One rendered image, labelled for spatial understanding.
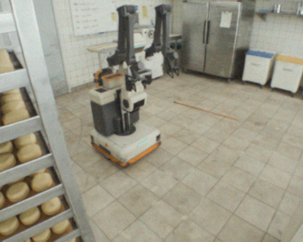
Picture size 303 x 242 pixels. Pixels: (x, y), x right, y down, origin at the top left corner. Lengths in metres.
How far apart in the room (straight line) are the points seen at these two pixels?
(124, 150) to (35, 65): 1.89
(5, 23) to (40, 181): 0.35
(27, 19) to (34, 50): 0.05
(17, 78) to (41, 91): 0.05
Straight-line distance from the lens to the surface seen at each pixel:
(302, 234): 1.52
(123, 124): 2.41
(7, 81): 0.40
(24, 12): 0.36
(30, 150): 0.51
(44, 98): 0.38
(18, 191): 0.56
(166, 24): 1.95
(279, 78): 4.90
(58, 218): 0.59
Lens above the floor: 1.60
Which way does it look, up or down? 30 degrees down
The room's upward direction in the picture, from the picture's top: 2 degrees counter-clockwise
